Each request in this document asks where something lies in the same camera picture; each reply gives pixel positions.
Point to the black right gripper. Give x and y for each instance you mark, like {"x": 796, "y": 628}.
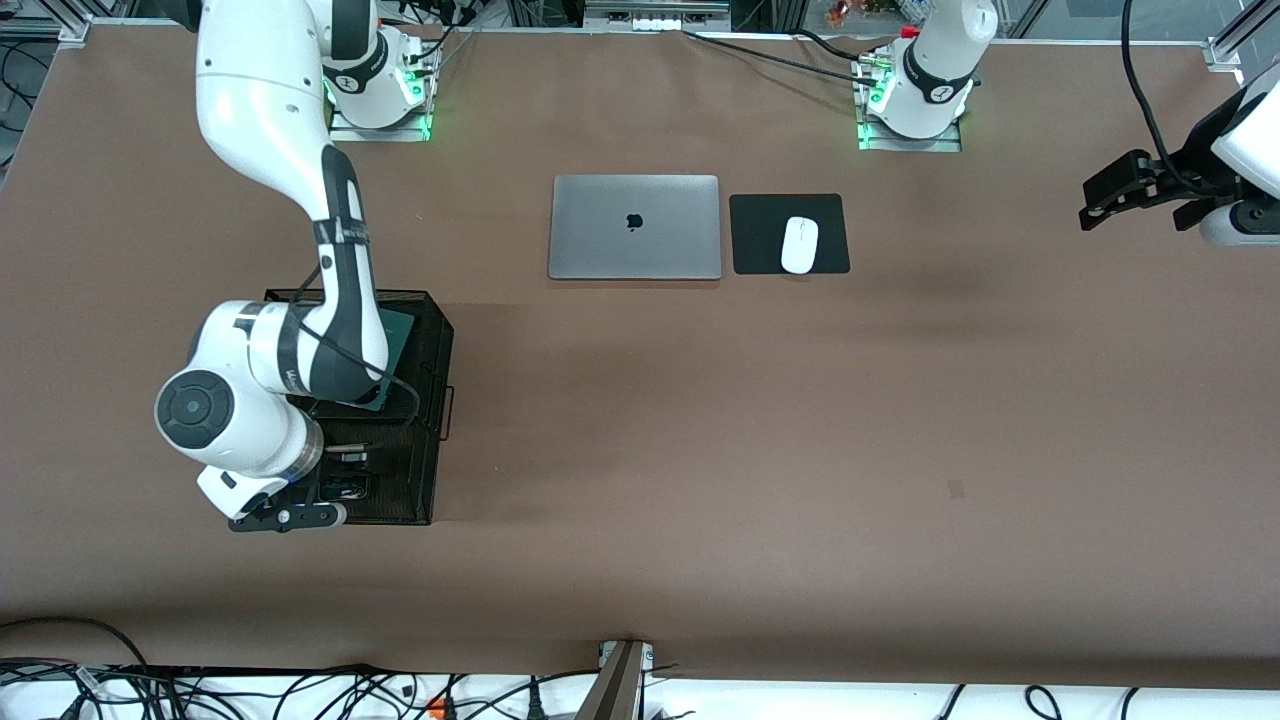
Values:
{"x": 345, "y": 487}

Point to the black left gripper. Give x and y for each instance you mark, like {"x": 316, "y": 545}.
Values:
{"x": 1193, "y": 172}

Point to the black flip phone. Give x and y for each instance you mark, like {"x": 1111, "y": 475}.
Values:
{"x": 345, "y": 488}

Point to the green phone round camera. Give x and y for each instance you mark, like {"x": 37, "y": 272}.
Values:
{"x": 398, "y": 345}

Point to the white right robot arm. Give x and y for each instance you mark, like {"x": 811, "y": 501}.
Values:
{"x": 260, "y": 100}

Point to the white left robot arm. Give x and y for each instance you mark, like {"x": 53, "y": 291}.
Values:
{"x": 940, "y": 60}

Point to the silver laptop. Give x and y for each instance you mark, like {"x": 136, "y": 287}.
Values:
{"x": 634, "y": 245}

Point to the white computer mouse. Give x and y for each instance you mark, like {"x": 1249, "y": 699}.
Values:
{"x": 799, "y": 245}

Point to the black mouse pad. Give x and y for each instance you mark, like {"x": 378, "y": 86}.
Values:
{"x": 760, "y": 235}

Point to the grey power strip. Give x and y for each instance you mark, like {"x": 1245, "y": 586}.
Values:
{"x": 655, "y": 12}

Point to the aluminium frame corner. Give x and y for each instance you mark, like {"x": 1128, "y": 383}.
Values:
{"x": 76, "y": 28}
{"x": 1225, "y": 52}

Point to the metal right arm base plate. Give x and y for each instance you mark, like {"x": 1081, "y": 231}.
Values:
{"x": 345, "y": 135}

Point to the metal table bracket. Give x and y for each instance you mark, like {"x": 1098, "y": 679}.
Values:
{"x": 620, "y": 685}

